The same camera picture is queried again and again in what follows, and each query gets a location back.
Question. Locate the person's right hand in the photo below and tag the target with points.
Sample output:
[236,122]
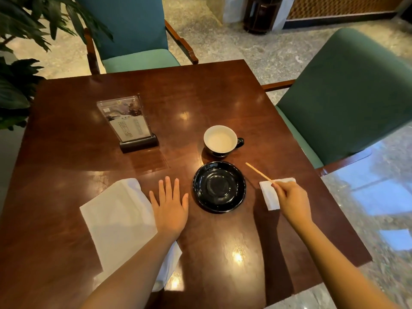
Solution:
[293,201]

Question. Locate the person's left hand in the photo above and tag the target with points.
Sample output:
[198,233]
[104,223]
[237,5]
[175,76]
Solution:
[170,215]

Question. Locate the person's left thumb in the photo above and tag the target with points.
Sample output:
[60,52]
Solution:
[185,204]

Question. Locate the person's left middle finger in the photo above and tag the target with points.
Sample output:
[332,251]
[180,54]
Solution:
[169,189]

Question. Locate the person's left little finger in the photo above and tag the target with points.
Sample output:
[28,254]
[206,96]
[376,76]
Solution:
[154,200]

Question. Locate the person's right fingers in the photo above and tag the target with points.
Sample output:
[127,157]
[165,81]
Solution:
[279,189]

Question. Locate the wooden stirring stick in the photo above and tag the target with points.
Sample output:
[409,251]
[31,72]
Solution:
[258,172]

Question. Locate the person's right forearm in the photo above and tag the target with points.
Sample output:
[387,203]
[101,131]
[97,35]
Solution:
[338,270]

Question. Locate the person's left forearm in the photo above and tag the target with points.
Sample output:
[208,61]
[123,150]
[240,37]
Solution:
[128,273]

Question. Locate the small white paper napkin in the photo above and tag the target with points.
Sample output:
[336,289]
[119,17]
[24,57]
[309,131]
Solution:
[269,196]

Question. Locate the black saucer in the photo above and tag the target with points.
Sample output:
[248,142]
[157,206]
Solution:
[219,186]

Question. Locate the large white cloth napkin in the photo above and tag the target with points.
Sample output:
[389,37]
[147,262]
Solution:
[119,222]

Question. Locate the black cup with white inside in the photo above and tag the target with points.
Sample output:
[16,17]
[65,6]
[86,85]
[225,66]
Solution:
[221,140]

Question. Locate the clear acrylic menu stand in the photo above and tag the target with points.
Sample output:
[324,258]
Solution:
[127,123]

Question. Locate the dark green upholstered armchair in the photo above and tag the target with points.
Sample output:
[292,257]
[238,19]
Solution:
[344,102]

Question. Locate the teal armchair with wooden arms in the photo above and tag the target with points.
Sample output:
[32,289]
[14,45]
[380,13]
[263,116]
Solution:
[135,38]

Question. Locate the green leafy potted plant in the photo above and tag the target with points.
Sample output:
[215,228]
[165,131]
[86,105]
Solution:
[25,54]

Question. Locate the wooden lattice panel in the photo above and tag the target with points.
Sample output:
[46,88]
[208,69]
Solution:
[344,6]

